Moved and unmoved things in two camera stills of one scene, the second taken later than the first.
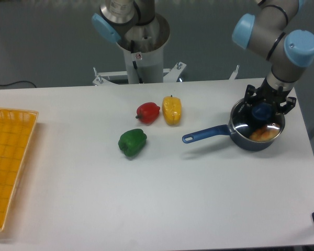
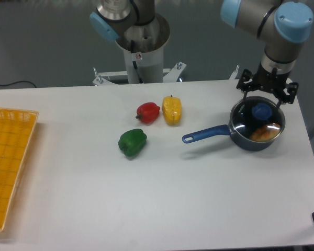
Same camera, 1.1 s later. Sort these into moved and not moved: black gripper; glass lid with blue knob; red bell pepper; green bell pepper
Moved: black gripper
Not moved: green bell pepper; red bell pepper; glass lid with blue knob
